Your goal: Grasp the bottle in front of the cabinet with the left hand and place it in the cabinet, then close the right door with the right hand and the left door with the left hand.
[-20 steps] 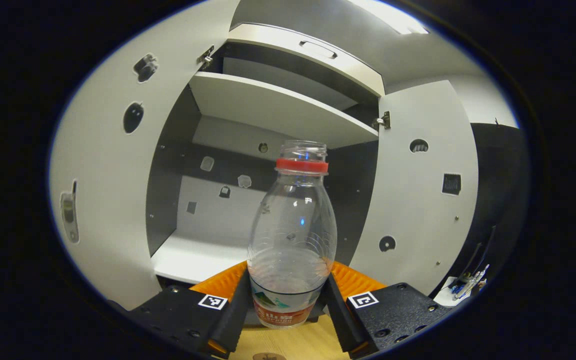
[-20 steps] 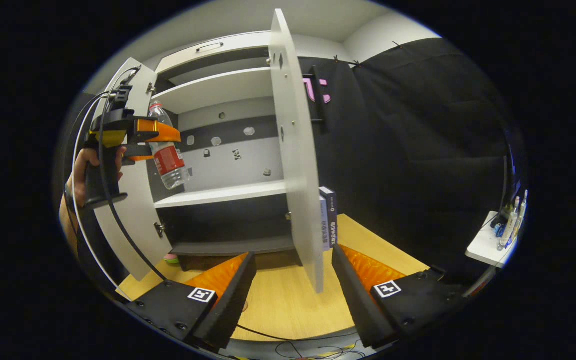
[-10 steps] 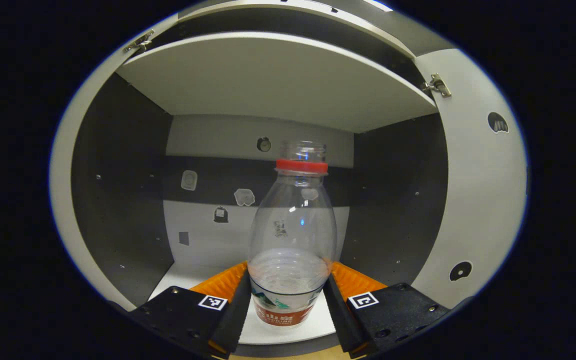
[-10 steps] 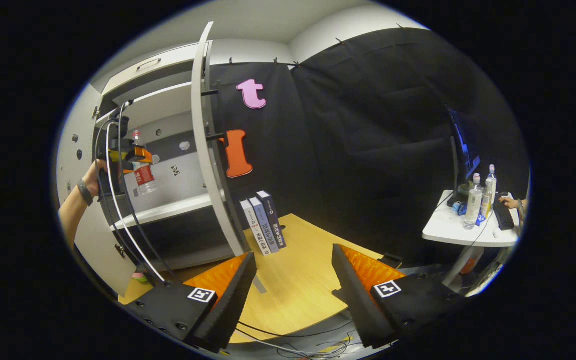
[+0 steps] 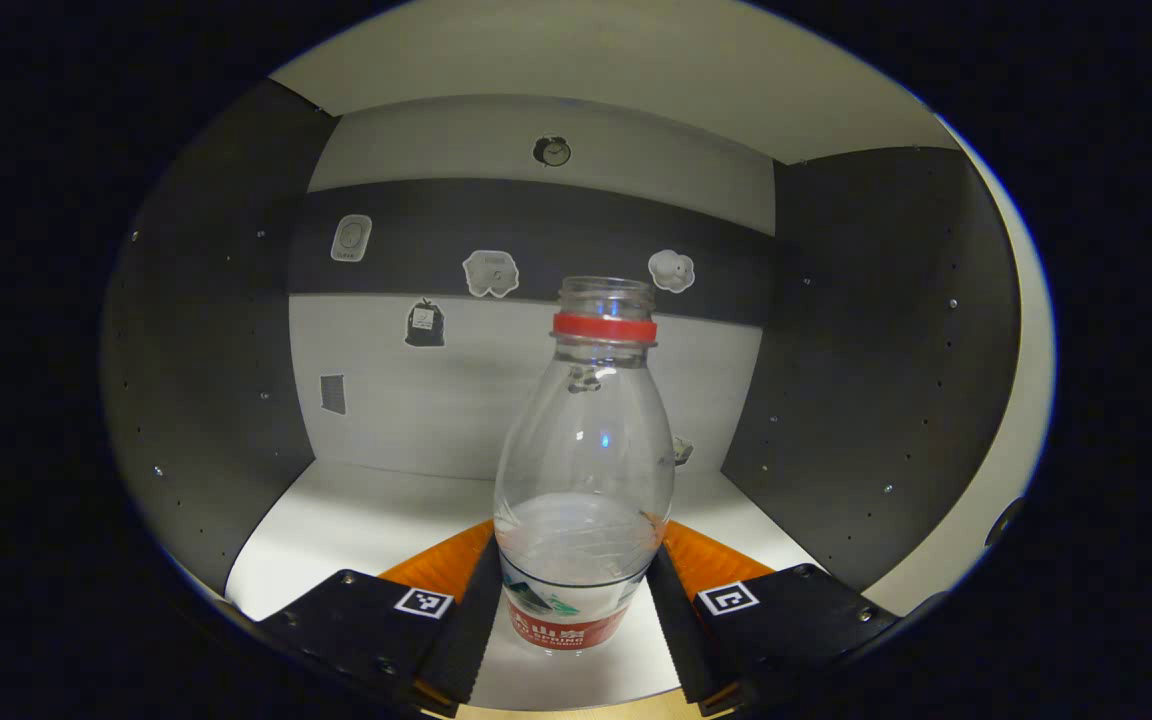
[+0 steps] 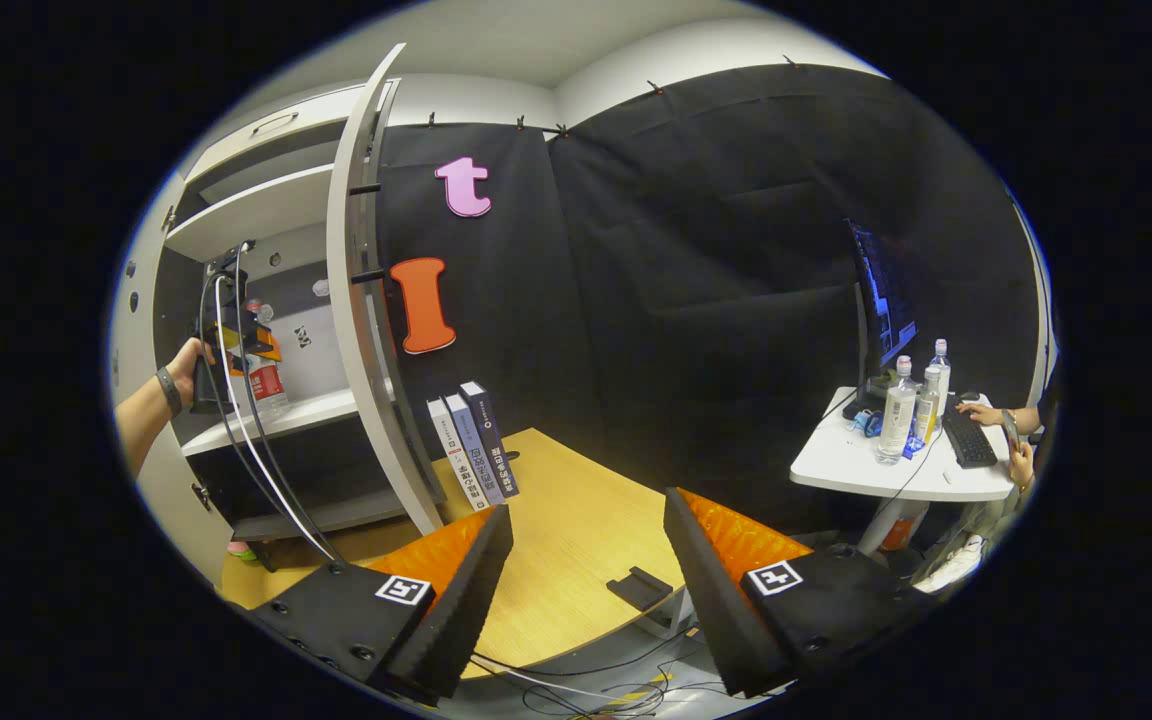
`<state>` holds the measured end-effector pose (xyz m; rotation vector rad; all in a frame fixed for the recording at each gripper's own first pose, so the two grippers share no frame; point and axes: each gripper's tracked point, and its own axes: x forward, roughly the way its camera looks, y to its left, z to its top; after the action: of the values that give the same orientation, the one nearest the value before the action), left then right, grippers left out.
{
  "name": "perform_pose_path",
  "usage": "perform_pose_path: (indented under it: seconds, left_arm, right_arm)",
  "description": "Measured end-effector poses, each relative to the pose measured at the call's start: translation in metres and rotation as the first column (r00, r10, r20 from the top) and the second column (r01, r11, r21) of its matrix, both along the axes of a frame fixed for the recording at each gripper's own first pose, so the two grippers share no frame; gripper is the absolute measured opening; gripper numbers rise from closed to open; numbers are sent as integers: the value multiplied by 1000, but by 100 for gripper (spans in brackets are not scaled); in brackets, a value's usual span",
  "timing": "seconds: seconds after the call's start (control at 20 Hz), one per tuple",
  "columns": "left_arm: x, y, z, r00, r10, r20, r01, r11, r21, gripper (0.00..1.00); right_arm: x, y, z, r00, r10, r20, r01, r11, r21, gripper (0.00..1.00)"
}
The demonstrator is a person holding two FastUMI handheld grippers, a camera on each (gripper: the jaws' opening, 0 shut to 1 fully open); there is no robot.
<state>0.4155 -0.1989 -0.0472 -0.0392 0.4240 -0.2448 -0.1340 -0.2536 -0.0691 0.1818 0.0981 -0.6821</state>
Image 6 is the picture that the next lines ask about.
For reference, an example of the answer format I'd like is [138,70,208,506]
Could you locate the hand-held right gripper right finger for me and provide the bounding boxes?
[663,487,937,699]

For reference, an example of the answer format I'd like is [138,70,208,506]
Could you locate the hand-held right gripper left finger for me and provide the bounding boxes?
[251,503,515,704]

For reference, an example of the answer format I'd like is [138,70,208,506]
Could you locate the clear bottle with red label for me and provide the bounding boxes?
[244,297,290,419]

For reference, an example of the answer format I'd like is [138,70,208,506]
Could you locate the white cabinet door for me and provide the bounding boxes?
[326,42,447,536]
[106,170,227,586]

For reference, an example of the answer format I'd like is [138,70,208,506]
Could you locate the black flat desk object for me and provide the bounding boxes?
[606,566,674,613]

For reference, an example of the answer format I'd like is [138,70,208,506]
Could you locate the white cabinet with dark interior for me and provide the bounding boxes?
[151,78,407,546]

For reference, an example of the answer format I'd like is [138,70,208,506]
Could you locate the white book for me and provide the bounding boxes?
[428,397,487,513]

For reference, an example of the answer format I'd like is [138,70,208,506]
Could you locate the white side table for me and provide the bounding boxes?
[791,385,1019,556]

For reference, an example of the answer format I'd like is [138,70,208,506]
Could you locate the dark navy book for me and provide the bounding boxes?
[460,380,520,499]

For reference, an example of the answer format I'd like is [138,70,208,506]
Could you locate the tall clear water bottle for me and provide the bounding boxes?
[876,355,919,466]

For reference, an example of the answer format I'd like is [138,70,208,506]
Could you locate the clear bottle with yellowish label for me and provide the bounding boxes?
[914,365,942,446]

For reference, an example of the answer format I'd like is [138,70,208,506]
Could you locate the black backdrop cloth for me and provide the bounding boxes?
[376,62,1047,561]

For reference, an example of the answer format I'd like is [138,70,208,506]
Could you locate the black keyboard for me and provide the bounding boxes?
[939,398,1000,471]

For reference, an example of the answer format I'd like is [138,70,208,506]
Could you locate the computer monitor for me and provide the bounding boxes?
[844,218,920,421]

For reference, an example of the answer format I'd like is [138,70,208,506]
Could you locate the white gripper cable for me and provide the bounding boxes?
[212,275,339,563]

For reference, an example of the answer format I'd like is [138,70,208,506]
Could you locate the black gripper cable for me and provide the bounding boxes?
[196,240,345,561]

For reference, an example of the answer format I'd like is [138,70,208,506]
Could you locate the tangle of floor cables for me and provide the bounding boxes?
[471,625,707,719]

